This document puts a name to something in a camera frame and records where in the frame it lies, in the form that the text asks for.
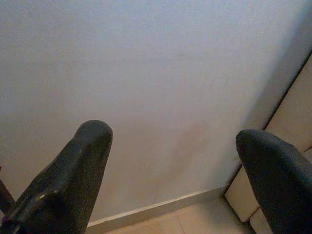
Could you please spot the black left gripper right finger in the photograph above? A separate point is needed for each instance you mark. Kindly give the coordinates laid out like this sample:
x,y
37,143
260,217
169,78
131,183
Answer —
x,y
280,182

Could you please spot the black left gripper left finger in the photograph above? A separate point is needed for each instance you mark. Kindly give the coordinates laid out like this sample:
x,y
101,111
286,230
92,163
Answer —
x,y
68,182

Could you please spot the white baseboard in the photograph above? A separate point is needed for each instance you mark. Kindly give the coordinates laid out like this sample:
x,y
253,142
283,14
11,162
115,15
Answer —
x,y
158,207

